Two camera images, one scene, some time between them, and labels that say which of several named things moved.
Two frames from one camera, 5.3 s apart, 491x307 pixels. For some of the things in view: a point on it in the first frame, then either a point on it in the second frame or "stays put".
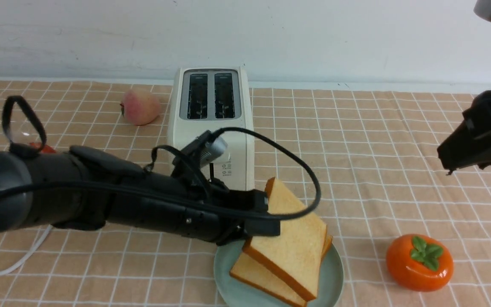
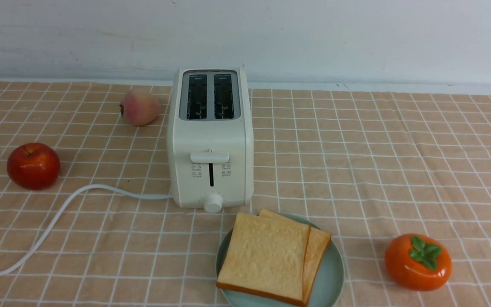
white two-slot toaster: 213,98 stays put
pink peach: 139,108 stays put
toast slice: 246,271 -> 319,242
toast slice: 294,256 -> 267,256
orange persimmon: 419,262 stays put
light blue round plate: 232,292 stays put
